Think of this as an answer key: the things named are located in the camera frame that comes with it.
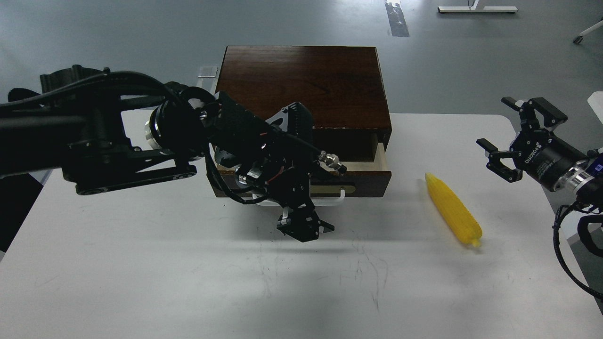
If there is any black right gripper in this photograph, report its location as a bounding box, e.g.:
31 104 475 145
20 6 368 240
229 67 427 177
476 97 592 192

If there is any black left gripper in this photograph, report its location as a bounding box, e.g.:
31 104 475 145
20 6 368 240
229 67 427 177
238 157 346 242

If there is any wooden drawer with white handle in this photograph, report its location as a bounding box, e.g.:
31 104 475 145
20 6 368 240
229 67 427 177
211 142 392 206

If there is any yellow corn cob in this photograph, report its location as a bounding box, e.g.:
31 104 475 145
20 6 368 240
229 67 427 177
424 172 482 248

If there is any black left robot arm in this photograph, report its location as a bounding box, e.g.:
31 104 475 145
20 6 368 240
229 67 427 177
0 65 347 242

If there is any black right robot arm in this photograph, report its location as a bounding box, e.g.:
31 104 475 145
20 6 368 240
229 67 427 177
476 97 602 299

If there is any dark wooden drawer cabinet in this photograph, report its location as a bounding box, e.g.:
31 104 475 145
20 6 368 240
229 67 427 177
214 45 393 163

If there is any white caster leg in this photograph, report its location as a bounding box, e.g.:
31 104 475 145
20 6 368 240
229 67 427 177
572 18 603 45

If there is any white table leg base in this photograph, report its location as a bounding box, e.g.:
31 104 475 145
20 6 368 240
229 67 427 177
437 0 519 14

